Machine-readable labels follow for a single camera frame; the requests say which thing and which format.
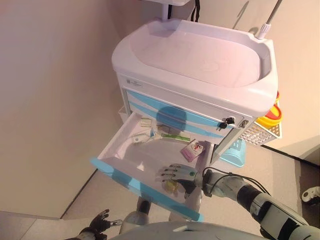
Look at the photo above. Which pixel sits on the white perforated basket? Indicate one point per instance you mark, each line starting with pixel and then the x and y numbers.
pixel 260 135

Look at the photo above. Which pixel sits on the white teal medicine box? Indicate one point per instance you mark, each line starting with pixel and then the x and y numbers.
pixel 142 138

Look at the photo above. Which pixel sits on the white medical cart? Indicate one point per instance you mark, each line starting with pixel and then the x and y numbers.
pixel 190 55

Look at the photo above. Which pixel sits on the light blue plastic bin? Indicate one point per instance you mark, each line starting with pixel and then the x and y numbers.
pixel 235 152

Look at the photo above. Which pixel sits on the silver cart side latch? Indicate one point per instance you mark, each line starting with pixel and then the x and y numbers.
pixel 243 124

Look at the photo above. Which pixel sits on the white wheeled base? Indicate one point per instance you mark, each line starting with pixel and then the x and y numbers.
pixel 311 195

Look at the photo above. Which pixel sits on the silver IV pole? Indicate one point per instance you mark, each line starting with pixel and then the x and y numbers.
pixel 265 27

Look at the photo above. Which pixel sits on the yellow sharps container red lid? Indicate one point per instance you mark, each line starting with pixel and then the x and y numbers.
pixel 271 117

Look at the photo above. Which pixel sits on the closed blue white drawer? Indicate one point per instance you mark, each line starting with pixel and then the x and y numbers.
pixel 150 100

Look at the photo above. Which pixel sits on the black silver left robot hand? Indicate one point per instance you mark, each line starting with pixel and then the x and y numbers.
pixel 100 221

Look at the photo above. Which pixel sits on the black left robot foot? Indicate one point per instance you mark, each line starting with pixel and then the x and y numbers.
pixel 143 206

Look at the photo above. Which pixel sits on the yellow green medicine pack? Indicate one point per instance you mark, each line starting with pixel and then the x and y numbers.
pixel 171 187

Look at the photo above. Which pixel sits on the long green white box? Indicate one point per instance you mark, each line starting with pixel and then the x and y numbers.
pixel 175 137

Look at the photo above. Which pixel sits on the white shelf with post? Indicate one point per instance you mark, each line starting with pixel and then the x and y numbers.
pixel 165 10

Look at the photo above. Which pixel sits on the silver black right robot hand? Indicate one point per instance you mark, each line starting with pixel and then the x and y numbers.
pixel 185 173

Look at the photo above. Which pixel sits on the white drawer with blue front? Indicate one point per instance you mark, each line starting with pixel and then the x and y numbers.
pixel 140 152

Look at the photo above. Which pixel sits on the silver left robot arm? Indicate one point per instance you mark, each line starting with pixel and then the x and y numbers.
pixel 86 235

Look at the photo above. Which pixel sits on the purple white medicine box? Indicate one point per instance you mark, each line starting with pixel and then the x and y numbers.
pixel 192 151

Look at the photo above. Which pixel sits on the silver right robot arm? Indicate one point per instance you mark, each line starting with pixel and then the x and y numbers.
pixel 262 210

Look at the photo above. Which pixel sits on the black keys in lock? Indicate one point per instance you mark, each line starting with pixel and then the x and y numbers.
pixel 225 123

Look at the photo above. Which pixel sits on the grey white robot torso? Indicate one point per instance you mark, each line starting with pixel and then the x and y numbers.
pixel 162 233

